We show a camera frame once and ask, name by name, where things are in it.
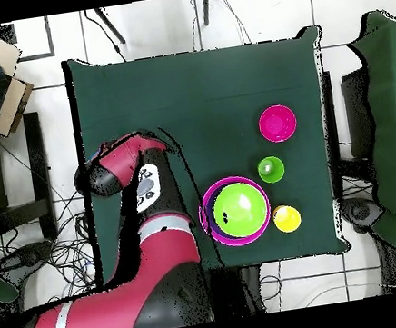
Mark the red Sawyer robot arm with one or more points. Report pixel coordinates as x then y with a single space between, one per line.
161 261

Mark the yellow cup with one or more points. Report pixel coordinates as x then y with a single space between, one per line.
288 219

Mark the large pink bowl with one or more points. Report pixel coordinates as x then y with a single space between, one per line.
263 231

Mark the black square frame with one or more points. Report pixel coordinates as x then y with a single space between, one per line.
50 35

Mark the small pink bowl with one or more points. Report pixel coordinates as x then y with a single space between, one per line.
277 123

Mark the black chair frame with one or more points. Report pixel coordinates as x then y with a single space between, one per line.
330 114
37 158

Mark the dark green tablecloth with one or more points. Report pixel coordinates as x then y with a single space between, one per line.
225 75

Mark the green cup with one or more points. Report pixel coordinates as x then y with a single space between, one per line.
276 174

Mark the purple bowl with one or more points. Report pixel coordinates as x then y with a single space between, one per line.
210 221

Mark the black tripod leg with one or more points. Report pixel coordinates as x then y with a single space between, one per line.
206 8
109 26

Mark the green bowl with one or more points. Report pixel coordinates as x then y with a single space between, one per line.
239 209

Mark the grey pedestal foot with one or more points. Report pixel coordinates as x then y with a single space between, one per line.
27 253
361 211

